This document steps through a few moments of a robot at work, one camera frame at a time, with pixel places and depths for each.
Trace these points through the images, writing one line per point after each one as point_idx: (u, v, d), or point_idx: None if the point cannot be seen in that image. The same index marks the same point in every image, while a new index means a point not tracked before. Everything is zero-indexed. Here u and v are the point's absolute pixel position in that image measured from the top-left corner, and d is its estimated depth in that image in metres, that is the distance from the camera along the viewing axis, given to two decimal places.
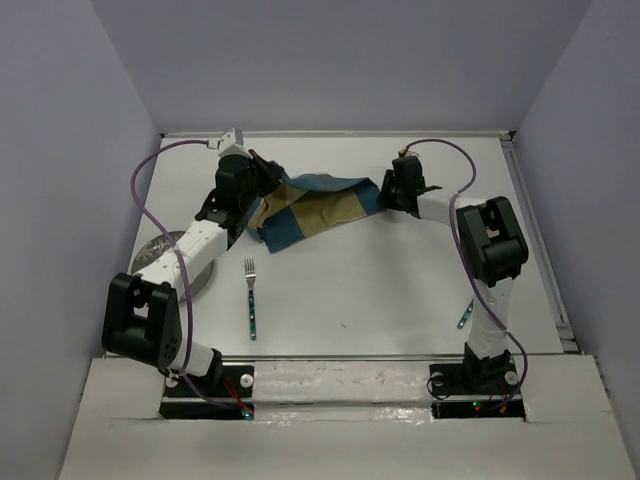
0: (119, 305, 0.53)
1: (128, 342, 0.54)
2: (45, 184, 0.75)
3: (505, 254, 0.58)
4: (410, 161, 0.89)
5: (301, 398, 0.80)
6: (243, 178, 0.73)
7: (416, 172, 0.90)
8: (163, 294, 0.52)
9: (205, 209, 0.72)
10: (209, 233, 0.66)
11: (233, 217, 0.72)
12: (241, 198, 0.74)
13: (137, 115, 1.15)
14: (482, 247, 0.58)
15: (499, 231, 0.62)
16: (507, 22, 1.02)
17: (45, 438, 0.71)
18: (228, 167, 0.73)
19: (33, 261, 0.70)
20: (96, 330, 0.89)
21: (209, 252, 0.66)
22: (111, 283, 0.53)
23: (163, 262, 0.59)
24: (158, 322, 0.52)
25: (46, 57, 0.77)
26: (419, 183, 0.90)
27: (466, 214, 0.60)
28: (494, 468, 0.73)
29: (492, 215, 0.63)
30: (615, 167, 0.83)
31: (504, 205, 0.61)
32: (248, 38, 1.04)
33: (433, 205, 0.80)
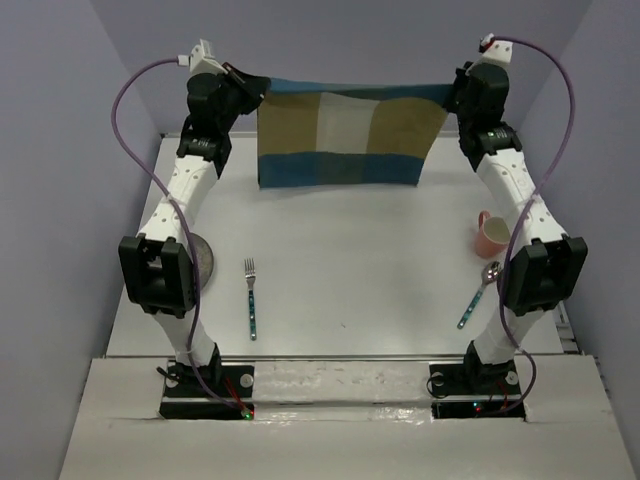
0: (134, 265, 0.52)
1: (154, 294, 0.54)
2: (46, 182, 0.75)
3: (544, 296, 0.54)
4: (497, 85, 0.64)
5: (301, 398, 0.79)
6: (216, 99, 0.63)
7: (496, 104, 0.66)
8: (172, 248, 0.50)
9: (184, 139, 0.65)
10: (196, 172, 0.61)
11: (216, 143, 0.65)
12: (220, 119, 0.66)
13: (138, 115, 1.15)
14: (525, 289, 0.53)
15: (554, 264, 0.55)
16: (505, 25, 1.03)
17: (44, 437, 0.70)
18: (192, 87, 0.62)
19: (34, 258, 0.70)
20: (95, 330, 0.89)
21: (200, 191, 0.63)
22: (119, 248, 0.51)
23: (161, 216, 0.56)
24: (176, 275, 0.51)
25: (47, 55, 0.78)
26: (495, 118, 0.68)
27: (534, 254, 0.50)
28: (495, 469, 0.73)
29: (558, 248, 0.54)
30: (615, 168, 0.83)
31: (580, 252, 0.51)
32: (248, 39, 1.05)
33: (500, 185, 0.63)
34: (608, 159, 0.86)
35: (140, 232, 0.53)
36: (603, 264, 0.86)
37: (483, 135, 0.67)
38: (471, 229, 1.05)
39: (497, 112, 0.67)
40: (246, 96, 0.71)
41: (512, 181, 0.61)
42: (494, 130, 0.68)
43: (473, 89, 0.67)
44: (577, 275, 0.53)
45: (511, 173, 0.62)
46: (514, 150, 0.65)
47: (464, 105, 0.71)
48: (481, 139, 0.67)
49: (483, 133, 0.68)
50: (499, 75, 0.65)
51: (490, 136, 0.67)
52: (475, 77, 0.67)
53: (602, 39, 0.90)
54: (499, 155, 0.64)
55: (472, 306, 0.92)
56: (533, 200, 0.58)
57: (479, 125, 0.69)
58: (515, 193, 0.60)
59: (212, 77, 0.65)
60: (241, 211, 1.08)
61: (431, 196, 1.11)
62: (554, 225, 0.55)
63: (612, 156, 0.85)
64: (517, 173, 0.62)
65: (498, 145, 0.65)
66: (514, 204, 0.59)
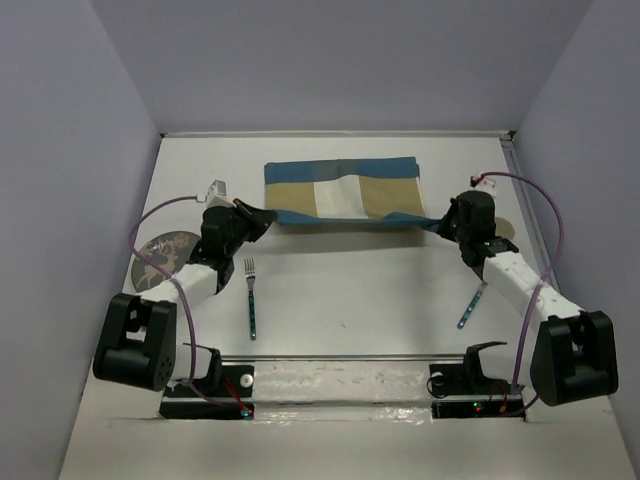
0: (118, 322, 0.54)
1: (120, 361, 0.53)
2: (45, 181, 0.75)
3: (586, 384, 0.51)
4: (484, 204, 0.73)
5: (301, 398, 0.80)
6: (226, 227, 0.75)
7: (487, 219, 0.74)
8: (164, 309, 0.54)
9: (194, 258, 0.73)
10: (201, 270, 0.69)
11: (220, 264, 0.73)
12: (227, 245, 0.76)
13: (138, 116, 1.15)
14: (564, 374, 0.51)
15: (586, 348, 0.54)
16: (505, 24, 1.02)
17: (44, 437, 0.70)
18: (209, 216, 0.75)
19: (34, 256, 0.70)
20: (96, 330, 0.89)
21: (200, 289, 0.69)
22: (111, 301, 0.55)
23: (161, 287, 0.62)
24: (157, 329, 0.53)
25: (46, 55, 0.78)
26: (488, 232, 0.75)
27: (555, 333, 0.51)
28: (495, 469, 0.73)
29: (581, 329, 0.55)
30: (615, 168, 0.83)
31: (605, 326, 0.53)
32: (248, 40, 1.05)
33: (506, 280, 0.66)
34: (608, 158, 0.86)
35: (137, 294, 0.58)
36: (602, 264, 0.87)
37: (480, 245, 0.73)
38: None
39: (489, 225, 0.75)
40: (254, 224, 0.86)
41: (516, 273, 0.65)
42: (490, 242, 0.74)
43: (464, 210, 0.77)
44: (611, 353, 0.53)
45: (513, 267, 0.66)
46: (512, 251, 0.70)
47: (461, 228, 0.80)
48: (479, 250, 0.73)
49: (481, 245, 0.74)
50: (482, 195, 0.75)
51: (486, 246, 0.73)
52: (462, 200, 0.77)
53: (603, 37, 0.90)
54: (499, 256, 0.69)
55: (472, 306, 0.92)
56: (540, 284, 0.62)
57: (476, 238, 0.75)
58: (521, 282, 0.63)
59: (225, 208, 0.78)
60: None
61: (431, 197, 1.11)
62: (568, 303, 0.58)
63: (612, 156, 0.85)
64: (518, 266, 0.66)
65: (496, 250, 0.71)
66: (523, 290, 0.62)
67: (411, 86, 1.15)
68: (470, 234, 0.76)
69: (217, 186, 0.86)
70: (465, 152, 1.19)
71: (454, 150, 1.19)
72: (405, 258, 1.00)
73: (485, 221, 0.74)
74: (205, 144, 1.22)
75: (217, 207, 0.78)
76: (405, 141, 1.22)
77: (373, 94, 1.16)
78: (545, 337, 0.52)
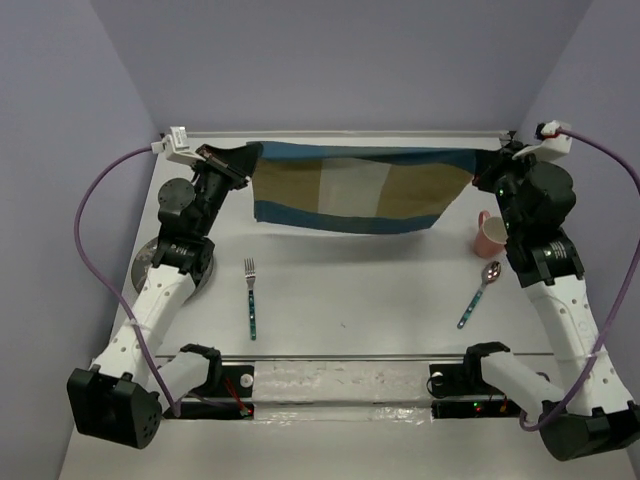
0: (83, 402, 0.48)
1: (103, 433, 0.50)
2: (44, 182, 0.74)
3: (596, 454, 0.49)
4: (561, 198, 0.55)
5: (302, 398, 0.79)
6: (194, 209, 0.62)
7: (556, 217, 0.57)
8: (128, 392, 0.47)
9: (162, 244, 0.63)
10: (168, 286, 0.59)
11: (195, 250, 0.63)
12: (199, 226, 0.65)
13: (138, 117, 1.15)
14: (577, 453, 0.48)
15: None
16: (505, 25, 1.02)
17: (44, 438, 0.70)
18: (166, 198, 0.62)
19: (33, 257, 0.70)
20: (95, 330, 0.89)
21: (171, 306, 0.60)
22: (68, 382, 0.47)
23: (121, 344, 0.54)
24: (128, 414, 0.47)
25: (45, 55, 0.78)
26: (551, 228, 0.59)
27: (594, 432, 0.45)
28: (495, 469, 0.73)
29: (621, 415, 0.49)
30: (616, 167, 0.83)
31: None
32: (248, 40, 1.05)
33: (558, 325, 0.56)
34: (608, 159, 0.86)
35: (94, 364, 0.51)
36: (604, 265, 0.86)
37: (539, 251, 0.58)
38: (471, 229, 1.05)
39: (555, 224, 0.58)
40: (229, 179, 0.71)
41: (572, 324, 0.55)
42: (549, 245, 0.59)
43: (528, 198, 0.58)
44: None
45: (570, 311, 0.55)
46: (574, 277, 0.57)
47: (513, 209, 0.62)
48: (534, 256, 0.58)
49: (538, 248, 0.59)
50: (561, 183, 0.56)
51: (546, 253, 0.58)
52: (532, 184, 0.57)
53: (603, 38, 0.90)
54: (558, 286, 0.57)
55: (472, 306, 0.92)
56: (598, 355, 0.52)
57: (531, 235, 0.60)
58: (576, 344, 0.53)
59: (187, 184, 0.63)
60: (241, 212, 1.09)
61: None
62: (621, 389, 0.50)
63: (613, 155, 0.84)
64: (577, 312, 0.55)
65: (556, 266, 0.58)
66: (577, 356, 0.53)
67: (412, 86, 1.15)
68: (527, 228, 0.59)
69: (176, 135, 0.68)
70: None
71: None
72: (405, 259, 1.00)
73: (551, 219, 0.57)
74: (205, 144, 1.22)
75: (177, 182, 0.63)
76: (405, 141, 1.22)
77: (373, 94, 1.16)
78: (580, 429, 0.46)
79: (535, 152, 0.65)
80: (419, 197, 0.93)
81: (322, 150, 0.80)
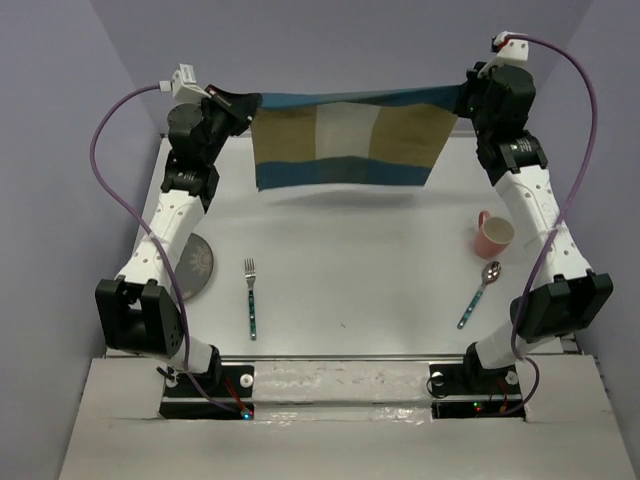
0: (112, 309, 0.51)
1: (134, 341, 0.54)
2: (45, 182, 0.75)
3: (565, 326, 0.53)
4: (522, 91, 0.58)
5: (301, 398, 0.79)
6: (202, 132, 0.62)
7: (520, 112, 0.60)
8: (154, 293, 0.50)
9: (169, 173, 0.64)
10: (181, 207, 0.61)
11: (202, 177, 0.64)
12: (206, 151, 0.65)
13: (138, 116, 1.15)
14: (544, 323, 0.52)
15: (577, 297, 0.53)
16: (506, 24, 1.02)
17: (44, 437, 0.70)
18: (175, 120, 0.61)
19: (33, 256, 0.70)
20: (95, 330, 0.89)
21: (184, 228, 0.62)
22: (97, 291, 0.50)
23: (142, 257, 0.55)
24: (156, 316, 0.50)
25: (45, 54, 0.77)
26: (517, 124, 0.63)
27: (553, 294, 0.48)
28: (494, 468, 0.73)
29: (580, 281, 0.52)
30: (617, 167, 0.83)
31: (605, 288, 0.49)
32: (248, 40, 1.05)
33: (523, 207, 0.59)
34: (608, 158, 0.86)
35: (119, 274, 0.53)
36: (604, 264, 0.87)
37: (506, 146, 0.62)
38: (471, 229, 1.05)
39: (520, 121, 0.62)
40: (232, 117, 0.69)
41: (536, 206, 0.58)
42: (517, 142, 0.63)
43: (493, 97, 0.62)
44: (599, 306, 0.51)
45: (534, 196, 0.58)
46: (539, 168, 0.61)
47: (484, 113, 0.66)
48: (501, 151, 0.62)
49: (506, 145, 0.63)
50: (522, 79, 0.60)
51: (513, 149, 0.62)
52: (496, 81, 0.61)
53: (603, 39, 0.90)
54: (524, 174, 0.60)
55: (472, 306, 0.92)
56: (558, 230, 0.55)
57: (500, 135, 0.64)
58: (538, 221, 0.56)
59: (193, 105, 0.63)
60: (241, 211, 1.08)
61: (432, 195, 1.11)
62: (581, 261, 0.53)
63: (613, 154, 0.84)
64: (541, 196, 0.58)
65: (522, 160, 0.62)
66: (538, 233, 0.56)
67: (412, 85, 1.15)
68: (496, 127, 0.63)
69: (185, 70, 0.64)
70: (466, 151, 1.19)
71: (454, 150, 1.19)
72: (404, 259, 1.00)
73: (517, 115, 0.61)
74: None
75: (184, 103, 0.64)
76: None
77: None
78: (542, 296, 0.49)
79: (497, 65, 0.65)
80: (407, 140, 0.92)
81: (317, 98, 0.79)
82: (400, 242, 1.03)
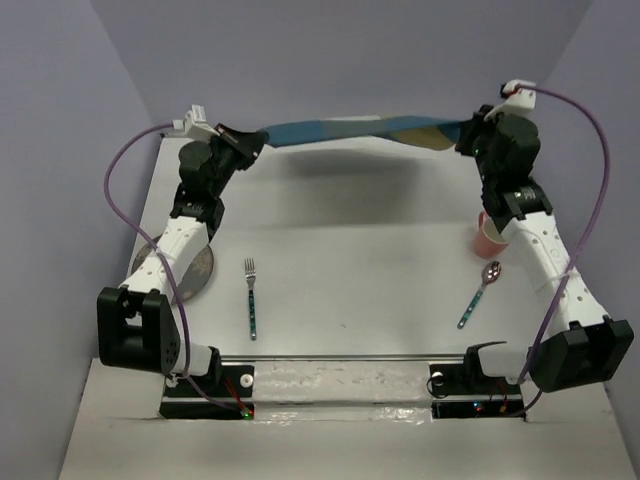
0: (111, 318, 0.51)
1: (128, 355, 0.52)
2: (45, 181, 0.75)
3: (584, 378, 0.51)
4: (527, 142, 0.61)
5: (301, 398, 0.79)
6: (209, 168, 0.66)
7: (525, 162, 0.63)
8: (155, 302, 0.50)
9: (177, 204, 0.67)
10: (188, 230, 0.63)
11: (206, 209, 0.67)
12: (212, 186, 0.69)
13: (138, 116, 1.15)
14: (562, 375, 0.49)
15: (596, 348, 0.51)
16: (505, 24, 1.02)
17: (44, 438, 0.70)
18: (187, 154, 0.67)
19: (33, 256, 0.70)
20: (95, 331, 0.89)
21: (191, 249, 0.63)
22: (98, 298, 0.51)
23: (147, 268, 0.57)
24: (154, 331, 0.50)
25: (46, 55, 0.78)
26: (521, 176, 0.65)
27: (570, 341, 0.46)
28: (494, 468, 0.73)
29: (598, 329, 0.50)
30: (617, 167, 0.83)
31: (625, 337, 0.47)
32: (248, 40, 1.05)
33: (529, 254, 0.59)
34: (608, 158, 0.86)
35: (123, 283, 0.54)
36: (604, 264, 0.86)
37: (512, 194, 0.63)
38: (471, 229, 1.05)
39: (525, 170, 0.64)
40: (239, 154, 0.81)
41: (544, 250, 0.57)
42: (521, 190, 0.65)
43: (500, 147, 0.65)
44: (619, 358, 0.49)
45: (542, 241, 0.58)
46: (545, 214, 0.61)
47: (489, 161, 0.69)
48: (507, 199, 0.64)
49: (510, 193, 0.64)
50: (526, 133, 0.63)
51: (517, 195, 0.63)
52: (500, 131, 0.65)
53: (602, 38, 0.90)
54: (529, 220, 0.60)
55: (472, 306, 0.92)
56: (570, 274, 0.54)
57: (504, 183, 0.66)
58: (547, 264, 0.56)
59: (205, 146, 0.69)
60: (241, 211, 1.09)
61: (432, 194, 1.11)
62: (595, 306, 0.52)
63: (613, 154, 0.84)
64: (548, 241, 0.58)
65: (528, 205, 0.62)
66: (548, 278, 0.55)
67: (411, 85, 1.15)
68: (500, 175, 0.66)
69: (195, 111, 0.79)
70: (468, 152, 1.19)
71: (454, 150, 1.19)
72: (403, 261, 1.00)
73: (521, 165, 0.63)
74: None
75: (196, 144, 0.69)
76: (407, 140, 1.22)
77: (373, 94, 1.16)
78: (559, 342, 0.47)
79: (505, 110, 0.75)
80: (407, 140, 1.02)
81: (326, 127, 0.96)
82: (399, 245, 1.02)
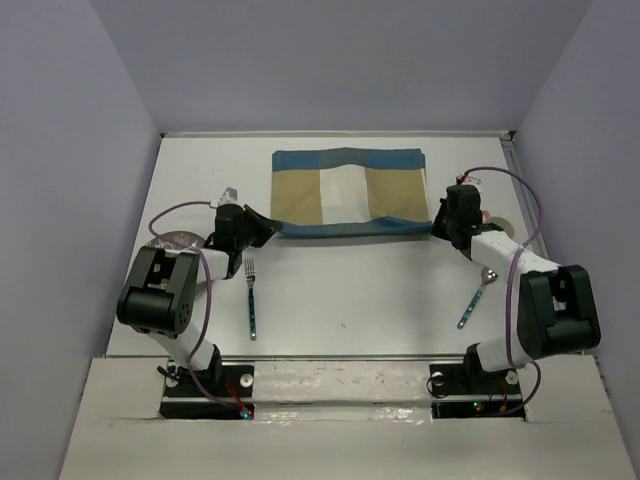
0: (142, 269, 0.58)
1: (142, 301, 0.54)
2: (44, 181, 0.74)
3: (570, 334, 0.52)
4: (468, 191, 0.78)
5: (302, 398, 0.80)
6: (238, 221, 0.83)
7: (473, 206, 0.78)
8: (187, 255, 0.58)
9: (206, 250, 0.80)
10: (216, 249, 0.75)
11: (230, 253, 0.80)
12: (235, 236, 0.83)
13: (137, 116, 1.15)
14: (545, 324, 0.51)
15: (568, 305, 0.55)
16: (505, 25, 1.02)
17: (44, 437, 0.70)
18: (223, 211, 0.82)
19: (33, 255, 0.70)
20: (95, 330, 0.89)
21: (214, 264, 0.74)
22: (138, 253, 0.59)
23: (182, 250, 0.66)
24: (181, 274, 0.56)
25: (44, 54, 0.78)
26: (477, 219, 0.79)
27: (533, 281, 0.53)
28: (494, 468, 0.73)
29: (562, 284, 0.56)
30: (617, 167, 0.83)
31: (581, 275, 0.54)
32: (248, 40, 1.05)
33: (493, 257, 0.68)
34: (609, 159, 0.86)
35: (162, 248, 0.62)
36: (603, 264, 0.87)
37: (468, 229, 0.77)
38: None
39: (476, 212, 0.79)
40: (260, 228, 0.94)
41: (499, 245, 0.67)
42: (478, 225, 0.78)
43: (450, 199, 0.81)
44: (590, 305, 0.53)
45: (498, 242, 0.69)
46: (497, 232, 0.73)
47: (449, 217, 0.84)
48: (466, 233, 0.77)
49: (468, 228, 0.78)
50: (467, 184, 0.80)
51: (474, 229, 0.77)
52: (450, 189, 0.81)
53: (600, 39, 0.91)
54: (486, 234, 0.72)
55: (472, 306, 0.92)
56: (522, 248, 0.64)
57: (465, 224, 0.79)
58: (501, 249, 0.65)
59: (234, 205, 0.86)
60: None
61: (432, 195, 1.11)
62: (548, 261, 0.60)
63: (613, 154, 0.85)
64: (503, 240, 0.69)
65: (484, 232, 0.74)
66: (505, 256, 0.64)
67: (411, 86, 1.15)
68: (458, 220, 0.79)
69: (229, 192, 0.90)
70: (468, 152, 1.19)
71: (454, 150, 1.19)
72: (410, 270, 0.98)
73: (471, 208, 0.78)
74: (206, 144, 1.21)
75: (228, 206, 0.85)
76: (407, 140, 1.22)
77: (373, 94, 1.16)
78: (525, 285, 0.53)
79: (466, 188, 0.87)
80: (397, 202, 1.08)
81: (326, 226, 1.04)
82: (408, 257, 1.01)
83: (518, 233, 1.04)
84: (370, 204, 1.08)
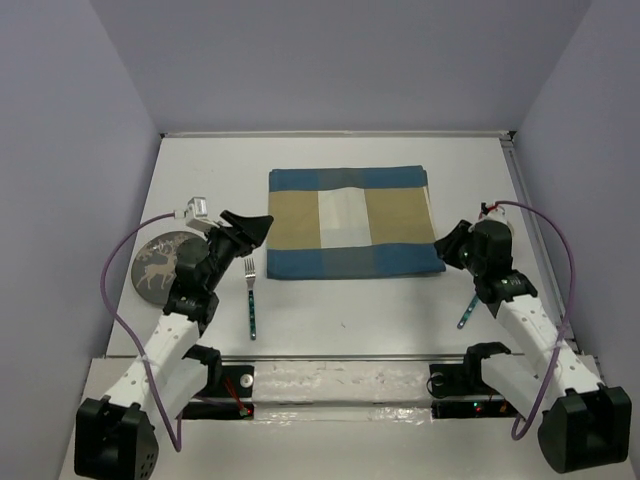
0: (87, 433, 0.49)
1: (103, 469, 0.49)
2: (44, 180, 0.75)
3: (594, 457, 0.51)
4: (500, 239, 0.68)
5: (301, 398, 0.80)
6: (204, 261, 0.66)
7: (504, 254, 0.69)
8: (133, 420, 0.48)
9: (172, 297, 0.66)
10: (178, 331, 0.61)
11: (202, 303, 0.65)
12: (208, 279, 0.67)
13: (138, 117, 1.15)
14: (573, 449, 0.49)
15: (599, 419, 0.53)
16: (504, 25, 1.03)
17: (44, 439, 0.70)
18: (184, 254, 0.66)
19: (34, 255, 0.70)
20: (94, 331, 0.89)
21: (179, 351, 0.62)
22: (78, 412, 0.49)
23: (131, 376, 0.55)
24: (131, 448, 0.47)
25: (45, 55, 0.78)
26: (506, 269, 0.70)
27: (568, 409, 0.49)
28: (495, 470, 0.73)
29: (597, 399, 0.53)
30: (616, 168, 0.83)
31: (621, 404, 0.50)
32: (248, 41, 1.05)
33: (525, 334, 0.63)
34: (608, 159, 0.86)
35: (104, 394, 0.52)
36: (603, 265, 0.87)
37: (497, 283, 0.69)
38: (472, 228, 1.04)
39: (508, 262, 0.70)
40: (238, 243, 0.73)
41: (534, 328, 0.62)
42: (507, 278, 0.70)
43: (480, 241, 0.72)
44: (624, 428, 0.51)
45: (531, 319, 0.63)
46: (531, 296, 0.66)
47: (475, 261, 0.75)
48: (496, 287, 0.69)
49: (498, 280, 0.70)
50: (500, 228, 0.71)
51: (503, 284, 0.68)
52: (479, 232, 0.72)
53: (599, 39, 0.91)
54: (517, 301, 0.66)
55: (472, 306, 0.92)
56: (560, 345, 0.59)
57: (492, 274, 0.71)
58: (539, 339, 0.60)
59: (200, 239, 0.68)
60: (241, 212, 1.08)
61: (432, 195, 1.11)
62: (588, 372, 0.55)
63: (613, 155, 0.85)
64: (536, 319, 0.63)
65: (514, 291, 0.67)
66: (541, 349, 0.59)
67: (411, 86, 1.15)
68: (485, 267, 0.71)
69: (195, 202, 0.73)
70: (467, 153, 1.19)
71: (455, 150, 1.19)
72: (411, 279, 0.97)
73: (501, 257, 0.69)
74: (205, 144, 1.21)
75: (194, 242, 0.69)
76: (407, 141, 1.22)
77: (373, 93, 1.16)
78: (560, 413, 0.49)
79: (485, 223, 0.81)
80: (398, 225, 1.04)
81: (325, 252, 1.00)
82: None
83: (518, 234, 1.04)
84: (371, 228, 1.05)
